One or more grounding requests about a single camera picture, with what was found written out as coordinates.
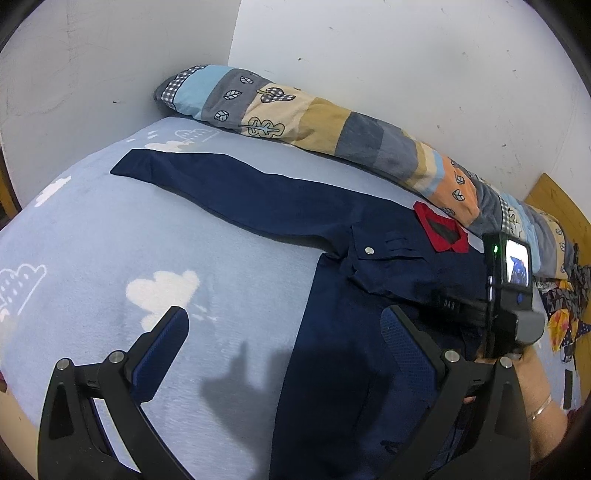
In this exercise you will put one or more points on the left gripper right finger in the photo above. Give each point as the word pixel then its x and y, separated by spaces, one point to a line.
pixel 476 427

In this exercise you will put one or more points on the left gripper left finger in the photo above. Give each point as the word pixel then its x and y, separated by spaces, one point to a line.
pixel 72 442

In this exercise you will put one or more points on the navy blue work jacket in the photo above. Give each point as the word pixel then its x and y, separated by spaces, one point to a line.
pixel 346 406

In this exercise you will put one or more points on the person's right forearm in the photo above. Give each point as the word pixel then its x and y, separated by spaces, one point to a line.
pixel 548 424

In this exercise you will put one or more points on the person's right hand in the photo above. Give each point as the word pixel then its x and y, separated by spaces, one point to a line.
pixel 532 378

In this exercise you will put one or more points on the colourful patterned crumpled cloth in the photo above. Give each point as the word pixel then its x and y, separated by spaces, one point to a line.
pixel 565 302

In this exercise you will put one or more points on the black smartphone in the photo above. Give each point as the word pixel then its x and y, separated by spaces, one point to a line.
pixel 568 389

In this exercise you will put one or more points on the wooden headboard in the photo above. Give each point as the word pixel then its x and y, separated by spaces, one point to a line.
pixel 548 196

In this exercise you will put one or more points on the light blue cloud bedsheet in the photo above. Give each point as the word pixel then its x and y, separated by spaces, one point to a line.
pixel 97 259

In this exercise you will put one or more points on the striped patchwork rolled quilt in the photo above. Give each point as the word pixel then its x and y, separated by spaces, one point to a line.
pixel 245 102

